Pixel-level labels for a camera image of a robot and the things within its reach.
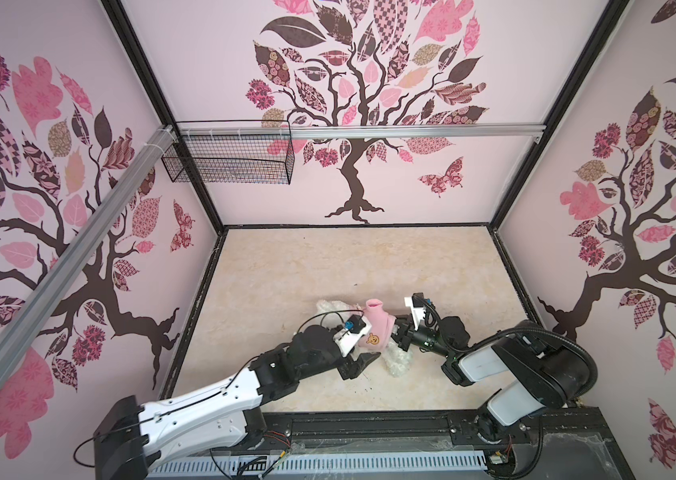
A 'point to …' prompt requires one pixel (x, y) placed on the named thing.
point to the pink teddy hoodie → (377, 337)
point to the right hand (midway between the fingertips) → (382, 318)
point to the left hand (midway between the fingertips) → (370, 348)
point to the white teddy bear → (398, 361)
